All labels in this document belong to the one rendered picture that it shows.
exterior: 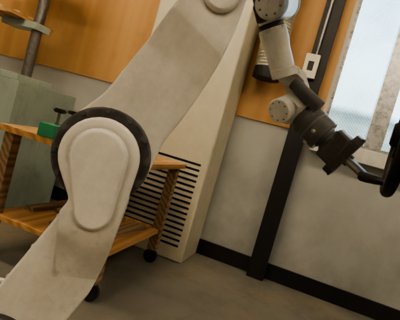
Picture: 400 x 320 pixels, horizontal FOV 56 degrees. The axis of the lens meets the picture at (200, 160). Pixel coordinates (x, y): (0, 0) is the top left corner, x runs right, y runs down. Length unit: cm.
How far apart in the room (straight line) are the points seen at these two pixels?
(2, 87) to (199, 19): 180
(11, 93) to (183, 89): 173
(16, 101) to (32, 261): 165
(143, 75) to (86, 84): 213
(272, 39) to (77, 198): 66
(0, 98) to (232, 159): 130
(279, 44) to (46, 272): 73
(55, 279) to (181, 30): 41
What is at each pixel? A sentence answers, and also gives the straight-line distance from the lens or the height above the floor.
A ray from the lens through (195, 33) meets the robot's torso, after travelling 56.
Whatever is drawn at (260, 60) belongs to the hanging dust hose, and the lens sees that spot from 213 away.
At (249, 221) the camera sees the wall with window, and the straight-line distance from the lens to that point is 226.
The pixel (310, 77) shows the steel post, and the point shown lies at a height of 115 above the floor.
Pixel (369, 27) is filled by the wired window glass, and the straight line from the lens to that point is 243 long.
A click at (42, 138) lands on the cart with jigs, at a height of 52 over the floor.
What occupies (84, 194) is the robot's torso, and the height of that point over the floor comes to 57.
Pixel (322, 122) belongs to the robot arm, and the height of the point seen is 80.
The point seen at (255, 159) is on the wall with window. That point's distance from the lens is 223.
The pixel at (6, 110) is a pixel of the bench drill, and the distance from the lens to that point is 224.
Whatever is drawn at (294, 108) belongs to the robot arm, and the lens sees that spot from 101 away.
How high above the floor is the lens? 69
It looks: 4 degrees down
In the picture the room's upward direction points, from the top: 16 degrees clockwise
